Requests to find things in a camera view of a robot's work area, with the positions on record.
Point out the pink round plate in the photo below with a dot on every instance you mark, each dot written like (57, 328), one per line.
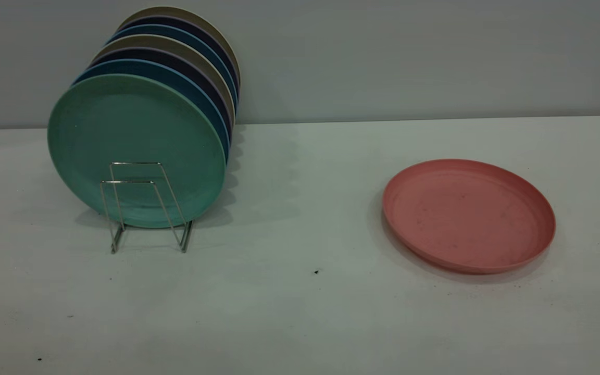
(466, 216)

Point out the blue round plate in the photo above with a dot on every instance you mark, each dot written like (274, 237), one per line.
(175, 70)
(185, 32)

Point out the dark purple round plate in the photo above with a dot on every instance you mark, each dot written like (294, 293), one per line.
(190, 22)
(175, 56)

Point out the green round plate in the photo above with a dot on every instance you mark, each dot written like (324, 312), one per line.
(123, 130)

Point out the beige round plate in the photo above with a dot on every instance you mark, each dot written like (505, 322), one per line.
(185, 11)
(175, 42)

